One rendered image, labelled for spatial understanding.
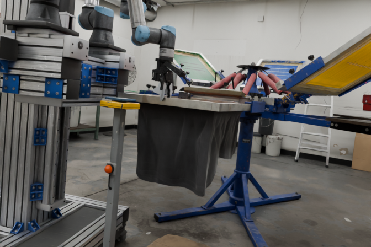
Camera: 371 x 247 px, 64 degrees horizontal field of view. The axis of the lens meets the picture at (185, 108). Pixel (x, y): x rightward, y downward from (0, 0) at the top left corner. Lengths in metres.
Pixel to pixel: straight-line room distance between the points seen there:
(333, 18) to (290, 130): 2.16
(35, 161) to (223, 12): 5.52
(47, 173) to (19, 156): 0.16
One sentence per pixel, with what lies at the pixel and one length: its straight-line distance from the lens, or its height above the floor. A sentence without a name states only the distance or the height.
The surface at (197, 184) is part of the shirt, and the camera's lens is 1.52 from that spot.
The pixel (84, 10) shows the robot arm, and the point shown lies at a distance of 2.04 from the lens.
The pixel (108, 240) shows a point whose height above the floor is 0.32.
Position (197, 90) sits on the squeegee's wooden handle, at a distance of 1.99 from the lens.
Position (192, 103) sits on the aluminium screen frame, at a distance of 1.38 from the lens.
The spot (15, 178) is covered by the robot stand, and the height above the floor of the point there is 0.49.
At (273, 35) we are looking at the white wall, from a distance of 6.25.
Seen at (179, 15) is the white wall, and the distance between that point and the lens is 7.16.
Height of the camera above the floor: 1.02
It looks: 3 degrees down
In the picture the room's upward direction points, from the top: 5 degrees clockwise
